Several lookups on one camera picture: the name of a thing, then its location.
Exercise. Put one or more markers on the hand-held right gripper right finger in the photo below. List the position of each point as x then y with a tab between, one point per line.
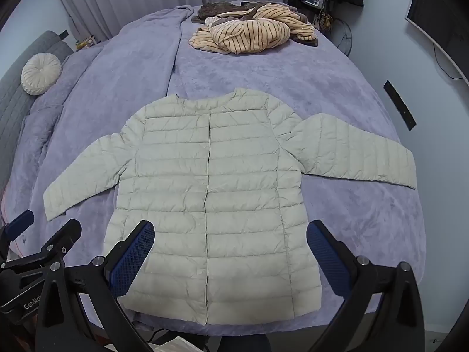
328	256

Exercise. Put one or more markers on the grey quilted headboard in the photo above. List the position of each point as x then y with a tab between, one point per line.
11	110

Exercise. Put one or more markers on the pale green puffer jacket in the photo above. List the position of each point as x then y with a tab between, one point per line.
220	190

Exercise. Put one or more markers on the round cream pleated cushion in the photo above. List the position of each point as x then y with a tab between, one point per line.
40	74

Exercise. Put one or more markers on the beige striped fleece garment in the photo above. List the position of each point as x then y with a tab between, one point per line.
249	33

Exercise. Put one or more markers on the black standing fan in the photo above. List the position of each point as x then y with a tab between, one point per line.
344	38

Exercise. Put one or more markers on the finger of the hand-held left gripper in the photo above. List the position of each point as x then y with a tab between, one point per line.
20	222
62	236

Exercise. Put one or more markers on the small bedside items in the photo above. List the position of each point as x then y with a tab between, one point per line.
86	43

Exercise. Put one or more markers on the purple plush blanket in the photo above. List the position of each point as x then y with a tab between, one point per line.
293	91

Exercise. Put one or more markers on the brown fleece garment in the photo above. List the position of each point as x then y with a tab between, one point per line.
216	9

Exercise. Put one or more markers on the brown hanging bag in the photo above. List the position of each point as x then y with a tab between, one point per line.
326	20

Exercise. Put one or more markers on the white quilted garment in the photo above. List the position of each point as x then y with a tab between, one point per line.
176	344

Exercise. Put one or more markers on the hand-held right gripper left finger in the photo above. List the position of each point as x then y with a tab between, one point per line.
133	256

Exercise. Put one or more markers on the black wall strip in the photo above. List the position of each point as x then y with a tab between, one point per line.
400	105

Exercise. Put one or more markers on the wall-mounted black monitor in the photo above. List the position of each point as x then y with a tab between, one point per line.
439	25

